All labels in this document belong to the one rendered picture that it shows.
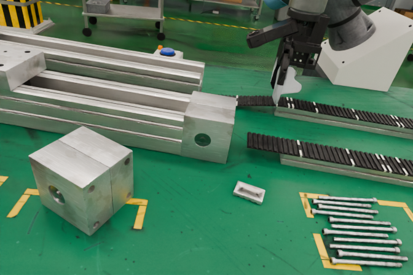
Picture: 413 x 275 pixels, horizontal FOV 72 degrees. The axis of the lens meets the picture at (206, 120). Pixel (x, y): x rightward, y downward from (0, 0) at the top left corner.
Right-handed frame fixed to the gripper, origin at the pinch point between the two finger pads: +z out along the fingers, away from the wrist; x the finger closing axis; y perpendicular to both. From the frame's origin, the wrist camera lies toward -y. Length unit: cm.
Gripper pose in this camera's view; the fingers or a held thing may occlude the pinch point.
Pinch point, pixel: (272, 91)
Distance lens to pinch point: 74.5
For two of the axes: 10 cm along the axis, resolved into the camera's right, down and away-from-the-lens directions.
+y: 9.8, 1.7, -0.4
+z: -1.2, 8.3, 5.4
